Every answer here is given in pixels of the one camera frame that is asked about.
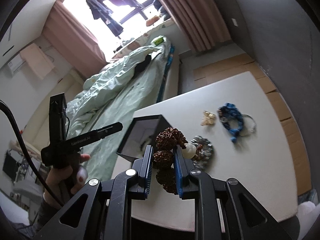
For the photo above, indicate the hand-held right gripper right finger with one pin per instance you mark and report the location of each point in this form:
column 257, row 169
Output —
column 178, row 177

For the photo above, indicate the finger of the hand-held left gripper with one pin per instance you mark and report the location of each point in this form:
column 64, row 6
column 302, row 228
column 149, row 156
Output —
column 105, row 131
column 57, row 115

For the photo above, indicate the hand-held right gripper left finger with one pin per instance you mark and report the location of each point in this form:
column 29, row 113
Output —
column 149, row 170

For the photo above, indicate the silver metal watch band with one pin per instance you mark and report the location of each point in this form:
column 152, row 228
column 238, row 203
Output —
column 206, row 152

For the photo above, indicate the black jewelry box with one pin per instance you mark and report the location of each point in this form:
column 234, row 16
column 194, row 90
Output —
column 160, row 125

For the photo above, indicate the gold jewelry piece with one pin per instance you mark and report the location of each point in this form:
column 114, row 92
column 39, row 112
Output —
column 208, row 118

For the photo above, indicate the silver bangle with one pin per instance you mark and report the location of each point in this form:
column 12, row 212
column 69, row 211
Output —
column 252, row 127

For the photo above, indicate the person's left forearm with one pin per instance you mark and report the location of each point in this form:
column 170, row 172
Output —
column 48, row 217

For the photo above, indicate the person's left hand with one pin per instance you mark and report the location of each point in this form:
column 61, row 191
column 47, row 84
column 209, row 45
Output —
column 53, row 182

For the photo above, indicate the bed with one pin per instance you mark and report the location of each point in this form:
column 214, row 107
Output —
column 117, row 110

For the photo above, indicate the light green duvet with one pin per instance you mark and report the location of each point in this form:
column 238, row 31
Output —
column 120, row 75

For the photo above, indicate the beige towel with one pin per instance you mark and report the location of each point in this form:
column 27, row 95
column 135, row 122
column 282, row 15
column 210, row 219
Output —
column 37, row 58

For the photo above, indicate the white air conditioner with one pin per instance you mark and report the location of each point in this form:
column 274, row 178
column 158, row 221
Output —
column 15, row 63

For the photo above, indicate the black cloth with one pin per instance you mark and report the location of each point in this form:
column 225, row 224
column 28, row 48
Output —
column 143, row 63

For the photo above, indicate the pink curtain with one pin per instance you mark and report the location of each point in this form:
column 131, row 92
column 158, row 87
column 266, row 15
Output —
column 190, row 12
column 75, row 30

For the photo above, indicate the printed window seat cushion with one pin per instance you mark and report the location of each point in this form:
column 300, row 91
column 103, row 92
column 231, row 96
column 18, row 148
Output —
column 132, row 43

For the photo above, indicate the green box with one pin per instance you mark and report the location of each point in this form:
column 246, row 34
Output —
column 158, row 41

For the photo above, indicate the orange plush toy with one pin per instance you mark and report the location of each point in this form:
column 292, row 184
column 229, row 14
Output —
column 152, row 21

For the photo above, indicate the white low table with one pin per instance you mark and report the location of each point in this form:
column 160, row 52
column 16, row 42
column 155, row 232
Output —
column 277, row 97

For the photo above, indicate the dark blue plush toy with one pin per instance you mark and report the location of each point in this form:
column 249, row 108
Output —
column 160, row 7

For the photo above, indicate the white wall switch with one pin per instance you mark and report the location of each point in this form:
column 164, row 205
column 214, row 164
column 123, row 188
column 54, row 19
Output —
column 234, row 22

